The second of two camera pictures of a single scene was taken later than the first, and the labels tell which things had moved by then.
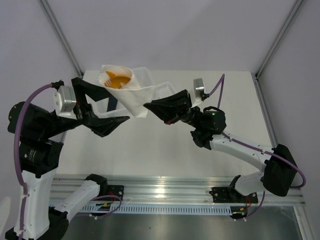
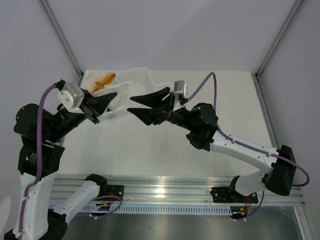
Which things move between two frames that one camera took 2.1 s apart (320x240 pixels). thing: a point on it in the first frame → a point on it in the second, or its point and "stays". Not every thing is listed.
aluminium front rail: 168,191 stays
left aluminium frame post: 62,36 stays
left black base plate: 116,190 stays
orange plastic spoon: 117,80 → 109,78
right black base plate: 227,195 stays
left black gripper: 84,110 → 96,104
